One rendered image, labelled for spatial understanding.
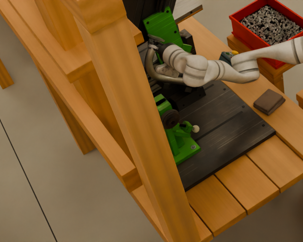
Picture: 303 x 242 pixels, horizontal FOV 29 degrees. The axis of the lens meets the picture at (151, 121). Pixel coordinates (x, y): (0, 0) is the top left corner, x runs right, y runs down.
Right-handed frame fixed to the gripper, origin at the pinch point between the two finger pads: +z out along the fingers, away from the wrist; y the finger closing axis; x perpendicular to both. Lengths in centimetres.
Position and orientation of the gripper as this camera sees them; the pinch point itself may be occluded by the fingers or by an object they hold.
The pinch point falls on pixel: (155, 43)
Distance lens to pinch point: 216.9
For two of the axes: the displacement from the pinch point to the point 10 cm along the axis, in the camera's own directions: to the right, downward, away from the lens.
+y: -8.4, -1.9, -5.1
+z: -4.1, -3.9, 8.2
